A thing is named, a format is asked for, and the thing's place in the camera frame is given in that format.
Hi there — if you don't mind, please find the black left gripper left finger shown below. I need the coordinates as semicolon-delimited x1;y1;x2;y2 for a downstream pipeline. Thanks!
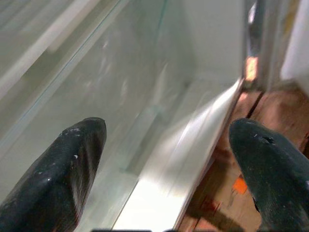
0;117;107;232

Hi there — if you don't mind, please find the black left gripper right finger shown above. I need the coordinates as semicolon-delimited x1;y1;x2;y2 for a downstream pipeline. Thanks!
228;118;309;232

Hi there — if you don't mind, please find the white fridge drawer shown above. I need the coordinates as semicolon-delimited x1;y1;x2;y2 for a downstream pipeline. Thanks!
112;78;245;232

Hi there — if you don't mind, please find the glass fridge shelf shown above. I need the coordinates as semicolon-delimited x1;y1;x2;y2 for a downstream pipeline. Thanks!
0;0;244;232

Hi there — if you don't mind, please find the orange floor tape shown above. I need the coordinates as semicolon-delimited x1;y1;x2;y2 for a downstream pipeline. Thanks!
233;177;248;195

